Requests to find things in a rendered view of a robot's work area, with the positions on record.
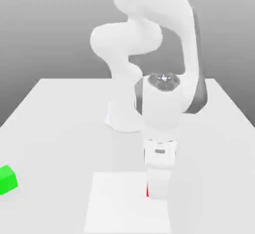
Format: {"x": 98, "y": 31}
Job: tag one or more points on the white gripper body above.
{"x": 159, "y": 184}

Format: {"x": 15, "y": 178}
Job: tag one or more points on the small red cube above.
{"x": 147, "y": 192}

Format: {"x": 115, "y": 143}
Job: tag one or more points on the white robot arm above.
{"x": 162, "y": 106}

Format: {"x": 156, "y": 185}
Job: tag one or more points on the small green cube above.
{"x": 7, "y": 180}

